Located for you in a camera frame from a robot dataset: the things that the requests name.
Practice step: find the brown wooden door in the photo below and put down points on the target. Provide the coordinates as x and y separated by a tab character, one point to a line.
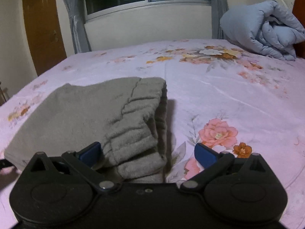
43	34

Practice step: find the pink floral bed sheet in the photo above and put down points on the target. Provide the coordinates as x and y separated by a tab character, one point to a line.
218	94

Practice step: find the red wooden headboard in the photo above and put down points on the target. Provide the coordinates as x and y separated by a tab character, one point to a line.
299	12

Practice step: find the grey knit pants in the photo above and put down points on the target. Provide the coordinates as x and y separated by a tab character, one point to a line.
127	116

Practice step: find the left grey curtain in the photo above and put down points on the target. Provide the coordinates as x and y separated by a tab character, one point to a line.
75	10

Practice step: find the wooden bedside furniture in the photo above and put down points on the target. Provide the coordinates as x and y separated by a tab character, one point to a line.
4	94

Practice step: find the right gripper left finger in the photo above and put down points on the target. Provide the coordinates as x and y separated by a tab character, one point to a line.
83	161

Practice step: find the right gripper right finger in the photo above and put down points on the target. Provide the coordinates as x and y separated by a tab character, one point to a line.
214	164

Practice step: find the right grey curtain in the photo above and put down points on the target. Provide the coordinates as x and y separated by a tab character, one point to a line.
218	9

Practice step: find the grey curtain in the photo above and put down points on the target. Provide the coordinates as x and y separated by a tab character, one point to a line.
75	10
218	9

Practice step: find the light blue rolled duvet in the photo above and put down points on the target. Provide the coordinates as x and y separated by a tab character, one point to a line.
265	28

